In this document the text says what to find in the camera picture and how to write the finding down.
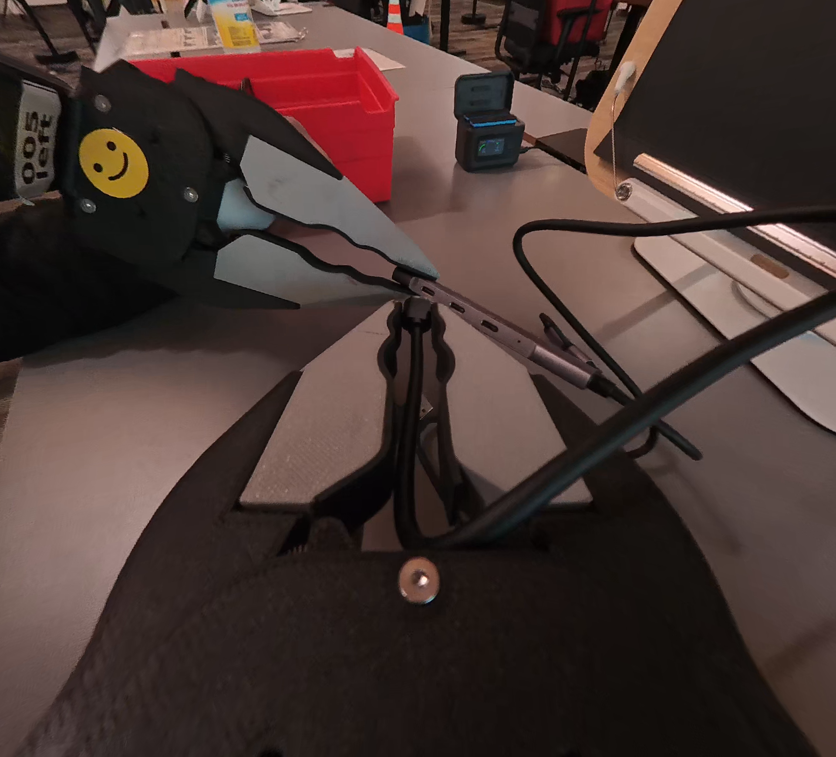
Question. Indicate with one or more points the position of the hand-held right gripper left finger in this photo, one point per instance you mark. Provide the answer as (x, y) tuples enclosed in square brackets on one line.
[(314, 437)]

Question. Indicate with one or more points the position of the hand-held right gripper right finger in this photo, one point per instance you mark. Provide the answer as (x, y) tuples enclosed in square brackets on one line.
[(490, 405)]

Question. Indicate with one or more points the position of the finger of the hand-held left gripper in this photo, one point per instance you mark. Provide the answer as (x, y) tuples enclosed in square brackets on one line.
[(274, 267), (314, 202)]

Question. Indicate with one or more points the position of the grey usb hub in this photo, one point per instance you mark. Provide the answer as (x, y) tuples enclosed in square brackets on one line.
[(510, 333)]

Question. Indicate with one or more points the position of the red plastic bin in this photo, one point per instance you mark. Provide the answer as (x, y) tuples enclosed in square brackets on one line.
[(327, 104)]

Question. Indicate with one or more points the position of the blue and black device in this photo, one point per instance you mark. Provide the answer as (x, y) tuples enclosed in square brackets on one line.
[(490, 130)]

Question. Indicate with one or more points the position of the orange traffic cone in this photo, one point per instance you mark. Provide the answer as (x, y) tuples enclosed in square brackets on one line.
[(395, 2)]

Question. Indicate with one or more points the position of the black flat panel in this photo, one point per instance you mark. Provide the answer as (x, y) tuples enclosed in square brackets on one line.
[(562, 146)]

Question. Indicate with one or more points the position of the black monitor screen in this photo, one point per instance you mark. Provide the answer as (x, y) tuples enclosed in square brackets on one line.
[(745, 52)]

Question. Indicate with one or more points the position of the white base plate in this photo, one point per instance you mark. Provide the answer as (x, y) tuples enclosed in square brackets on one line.
[(732, 300)]

